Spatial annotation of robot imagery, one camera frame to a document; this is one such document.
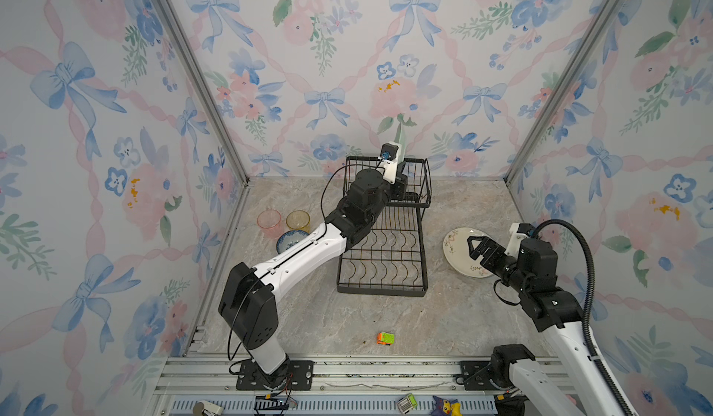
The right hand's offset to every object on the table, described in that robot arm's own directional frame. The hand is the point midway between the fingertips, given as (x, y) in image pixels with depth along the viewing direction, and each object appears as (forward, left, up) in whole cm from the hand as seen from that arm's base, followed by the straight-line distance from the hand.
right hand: (478, 243), depth 76 cm
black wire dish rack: (+6, +23, -19) cm, 30 cm away
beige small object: (-36, +69, -18) cm, 80 cm away
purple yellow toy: (-35, +11, -18) cm, 41 cm away
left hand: (+14, +21, +18) cm, 31 cm away
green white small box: (-35, +20, -18) cm, 44 cm away
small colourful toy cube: (-20, +25, -19) cm, 37 cm away
